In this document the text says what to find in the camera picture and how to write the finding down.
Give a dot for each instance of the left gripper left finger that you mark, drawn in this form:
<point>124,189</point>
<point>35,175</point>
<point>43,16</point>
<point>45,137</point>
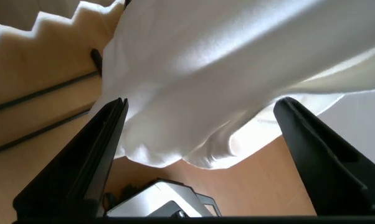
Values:
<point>56,196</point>

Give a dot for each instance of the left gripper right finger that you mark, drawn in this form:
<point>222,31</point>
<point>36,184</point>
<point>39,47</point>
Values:
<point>334,189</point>

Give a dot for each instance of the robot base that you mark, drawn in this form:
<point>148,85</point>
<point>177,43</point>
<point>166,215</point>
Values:
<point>156,199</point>

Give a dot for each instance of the white garment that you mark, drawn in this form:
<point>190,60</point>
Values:
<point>190,77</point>

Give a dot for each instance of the black clothes rack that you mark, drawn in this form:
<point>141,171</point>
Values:
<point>96,59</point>

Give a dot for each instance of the beige curtain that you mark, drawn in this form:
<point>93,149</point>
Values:
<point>19,12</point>

